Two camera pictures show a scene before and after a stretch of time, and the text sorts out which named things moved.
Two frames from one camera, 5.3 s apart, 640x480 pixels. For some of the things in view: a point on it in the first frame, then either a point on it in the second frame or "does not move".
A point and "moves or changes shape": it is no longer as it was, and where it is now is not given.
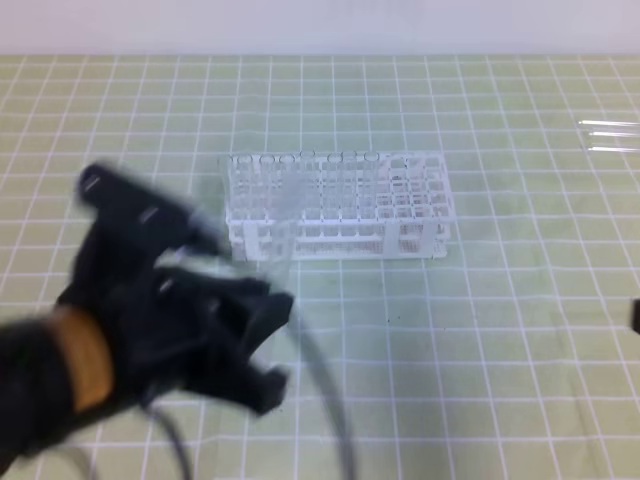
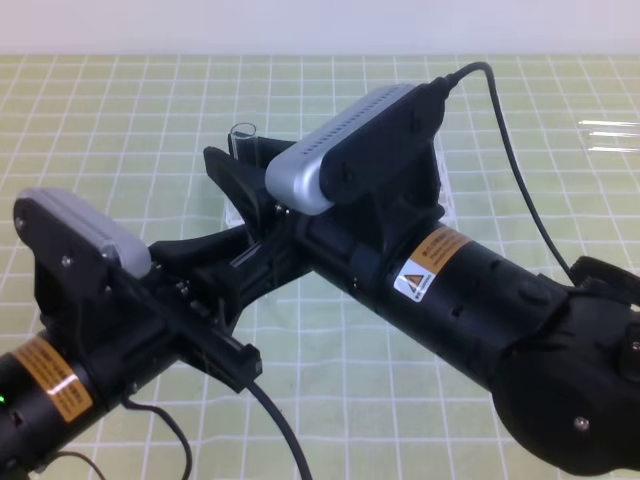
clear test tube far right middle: (614, 134) does not move
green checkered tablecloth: (510, 358) does not move
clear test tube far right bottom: (605, 148) does not move
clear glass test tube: (285, 216) moves or changes shape
